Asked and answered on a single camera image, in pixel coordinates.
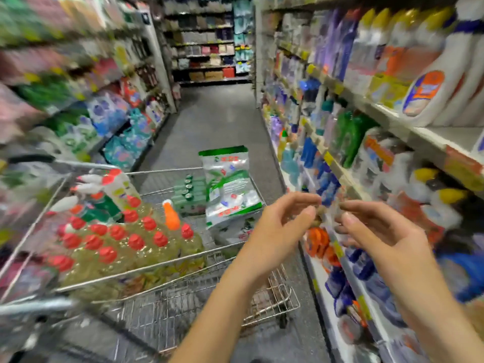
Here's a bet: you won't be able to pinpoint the row of yellow-capped cleaner bottles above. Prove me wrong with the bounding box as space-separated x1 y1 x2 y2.
344 7 456 112

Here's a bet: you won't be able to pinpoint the yellow-capped pink-label cleaner bottle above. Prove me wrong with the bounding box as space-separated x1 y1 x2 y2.
419 187 471 239
393 167 441 224

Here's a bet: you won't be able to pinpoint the white red-capped cleaner bottle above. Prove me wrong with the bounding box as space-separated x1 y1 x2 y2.
100 168 143 212

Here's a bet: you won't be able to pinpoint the row of green white pouches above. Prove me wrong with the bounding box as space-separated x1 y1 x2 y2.
30 109 93 157

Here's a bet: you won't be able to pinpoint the person's right hand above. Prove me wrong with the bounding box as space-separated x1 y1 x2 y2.
333 199 441 299

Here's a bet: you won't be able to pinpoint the person's right forearm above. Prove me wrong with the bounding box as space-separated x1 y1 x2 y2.
389 261 484 363

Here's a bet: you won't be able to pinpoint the cluster of yellow red-capped bottles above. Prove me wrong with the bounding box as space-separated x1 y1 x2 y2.
45 194 207 290

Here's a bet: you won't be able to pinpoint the orange white spray bottle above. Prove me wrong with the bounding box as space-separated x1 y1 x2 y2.
162 199 183 233

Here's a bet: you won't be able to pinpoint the person's left hand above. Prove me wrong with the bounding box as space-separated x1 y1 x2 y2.
238 191 323 281

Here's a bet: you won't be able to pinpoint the blue spray bottle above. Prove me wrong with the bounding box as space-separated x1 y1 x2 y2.
437 249 484 305

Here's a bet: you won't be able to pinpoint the store shelving with refill pouches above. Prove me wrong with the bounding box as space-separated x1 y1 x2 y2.
0 0 178 172

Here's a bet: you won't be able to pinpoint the distant store shelving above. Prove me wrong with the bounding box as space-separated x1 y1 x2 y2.
157 0 260 88

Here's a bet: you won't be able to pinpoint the row of purple cleaner bottles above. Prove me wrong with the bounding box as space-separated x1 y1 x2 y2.
310 7 366 79

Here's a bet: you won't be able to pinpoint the grey shopping cart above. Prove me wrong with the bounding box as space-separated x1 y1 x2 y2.
0 155 304 363

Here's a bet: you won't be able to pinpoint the cluster of orange trigger sprayers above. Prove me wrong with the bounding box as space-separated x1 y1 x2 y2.
306 226 343 274

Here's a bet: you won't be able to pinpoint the orange promo sign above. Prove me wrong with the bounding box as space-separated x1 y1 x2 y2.
442 143 484 195

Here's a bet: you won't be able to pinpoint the cluster of blue cleaner bottles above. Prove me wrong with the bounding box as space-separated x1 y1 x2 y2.
301 136 343 210

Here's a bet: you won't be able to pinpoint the clear-wrapped white bottle pack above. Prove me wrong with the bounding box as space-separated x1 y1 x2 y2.
355 128 414 199

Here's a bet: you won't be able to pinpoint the cluster of green cleaner bottles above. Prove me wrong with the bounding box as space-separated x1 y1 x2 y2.
329 109 381 168

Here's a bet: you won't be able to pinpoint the row of teal blue pouches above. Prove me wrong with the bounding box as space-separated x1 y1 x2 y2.
87 87 169 172

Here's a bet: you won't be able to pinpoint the cluster of teal cleaner bottles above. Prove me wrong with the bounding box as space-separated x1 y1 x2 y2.
277 125 304 188

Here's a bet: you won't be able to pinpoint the white orange spray bottles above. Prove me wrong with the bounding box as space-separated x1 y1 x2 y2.
401 22 484 129

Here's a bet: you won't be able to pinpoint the large green white cleaner pouch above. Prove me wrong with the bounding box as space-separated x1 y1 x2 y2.
198 145 251 188
204 171 266 228

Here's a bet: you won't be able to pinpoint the pack of green small bottles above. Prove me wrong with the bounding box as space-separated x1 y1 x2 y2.
172 173 210 218

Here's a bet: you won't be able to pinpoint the person's left forearm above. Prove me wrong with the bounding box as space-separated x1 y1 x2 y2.
170 261 275 363

